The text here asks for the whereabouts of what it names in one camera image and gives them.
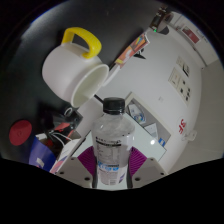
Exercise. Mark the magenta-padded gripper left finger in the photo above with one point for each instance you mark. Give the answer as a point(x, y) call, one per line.
point(75, 168)

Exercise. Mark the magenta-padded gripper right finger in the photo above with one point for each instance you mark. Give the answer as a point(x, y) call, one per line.
point(148, 169)

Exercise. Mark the clear plastic bottle black cap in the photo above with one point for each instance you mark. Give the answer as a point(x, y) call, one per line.
point(112, 146)

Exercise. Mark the blue and white cardboard box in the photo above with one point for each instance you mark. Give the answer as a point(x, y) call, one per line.
point(40, 156)

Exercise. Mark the black and red clutter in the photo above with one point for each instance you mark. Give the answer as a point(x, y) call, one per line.
point(63, 125)

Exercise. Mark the grey notice board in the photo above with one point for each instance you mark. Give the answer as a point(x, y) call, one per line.
point(150, 123)

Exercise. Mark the flat round red coaster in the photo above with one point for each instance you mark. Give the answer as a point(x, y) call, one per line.
point(20, 132)

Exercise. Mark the white paper stack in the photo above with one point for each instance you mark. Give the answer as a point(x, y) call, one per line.
point(113, 76)

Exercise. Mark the colourful flat book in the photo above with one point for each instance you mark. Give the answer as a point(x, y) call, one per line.
point(133, 48)

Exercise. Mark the large white wall poster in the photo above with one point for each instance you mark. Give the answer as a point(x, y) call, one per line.
point(180, 85)

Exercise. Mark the small white wall poster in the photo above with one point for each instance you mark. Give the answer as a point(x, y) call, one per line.
point(183, 66)

